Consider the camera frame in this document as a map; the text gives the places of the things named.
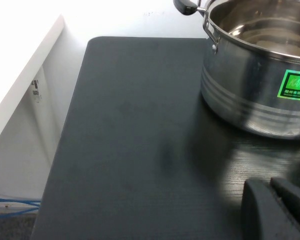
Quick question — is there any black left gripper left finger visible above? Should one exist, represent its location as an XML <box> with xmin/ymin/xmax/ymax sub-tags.
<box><xmin>241</xmin><ymin>178</ymin><xmax>300</xmax><ymax>240</ymax></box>

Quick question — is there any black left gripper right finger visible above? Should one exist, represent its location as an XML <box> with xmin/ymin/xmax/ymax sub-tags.
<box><xmin>269</xmin><ymin>176</ymin><xmax>300</xmax><ymax>232</ymax></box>

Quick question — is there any dark grey table mat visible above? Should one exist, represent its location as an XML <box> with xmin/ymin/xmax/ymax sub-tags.
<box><xmin>31</xmin><ymin>36</ymin><xmax>300</xmax><ymax>240</ymax></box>

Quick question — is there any white barcode sticker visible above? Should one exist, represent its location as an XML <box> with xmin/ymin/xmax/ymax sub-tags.
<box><xmin>29</xmin><ymin>78</ymin><xmax>42</xmax><ymax>104</ymax></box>

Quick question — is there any stainless steel pot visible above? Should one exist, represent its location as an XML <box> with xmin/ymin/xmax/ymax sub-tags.
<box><xmin>173</xmin><ymin>0</ymin><xmax>300</xmax><ymax>140</ymax></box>

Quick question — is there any blue cable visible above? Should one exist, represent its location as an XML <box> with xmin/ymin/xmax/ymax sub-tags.
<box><xmin>0</xmin><ymin>206</ymin><xmax>40</xmax><ymax>219</ymax></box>
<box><xmin>0</xmin><ymin>196</ymin><xmax>42</xmax><ymax>208</ymax></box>

